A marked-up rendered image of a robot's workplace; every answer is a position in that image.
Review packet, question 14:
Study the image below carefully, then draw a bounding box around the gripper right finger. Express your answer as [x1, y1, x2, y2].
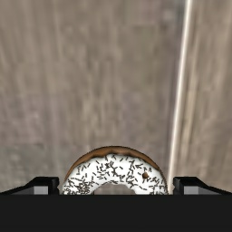
[172, 176, 232, 196]

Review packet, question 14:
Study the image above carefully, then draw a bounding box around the white frosted sprinkled donut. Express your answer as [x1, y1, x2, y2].
[61, 145, 169, 196]

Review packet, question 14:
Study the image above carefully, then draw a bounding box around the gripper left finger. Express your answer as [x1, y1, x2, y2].
[0, 176, 60, 196]

